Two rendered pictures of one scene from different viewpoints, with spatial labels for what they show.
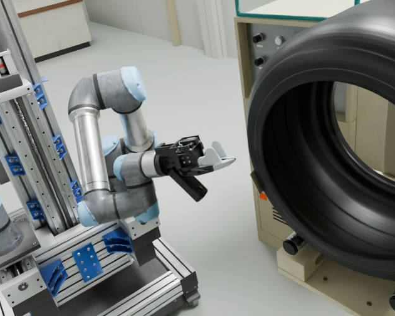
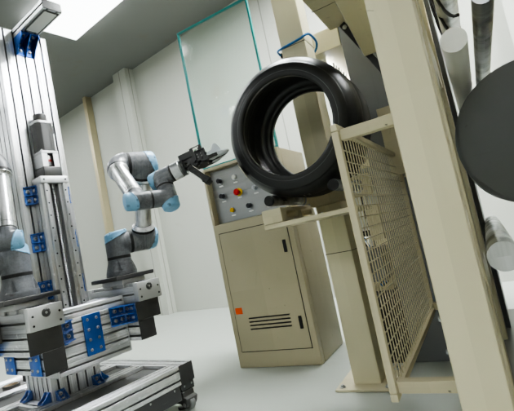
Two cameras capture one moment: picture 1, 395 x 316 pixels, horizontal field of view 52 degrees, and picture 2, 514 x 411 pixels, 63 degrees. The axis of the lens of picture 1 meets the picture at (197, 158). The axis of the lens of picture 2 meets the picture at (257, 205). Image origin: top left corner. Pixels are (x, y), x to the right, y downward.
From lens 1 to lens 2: 1.33 m
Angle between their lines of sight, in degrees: 43
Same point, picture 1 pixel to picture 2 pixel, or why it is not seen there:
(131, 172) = (161, 174)
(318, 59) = (262, 75)
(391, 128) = (307, 156)
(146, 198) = (172, 190)
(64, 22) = not seen: hidden behind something
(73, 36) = not seen: hidden behind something
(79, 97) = (117, 158)
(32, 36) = not seen: outside the picture
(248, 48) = (213, 191)
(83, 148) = (122, 175)
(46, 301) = (58, 346)
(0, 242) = (24, 283)
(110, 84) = (137, 155)
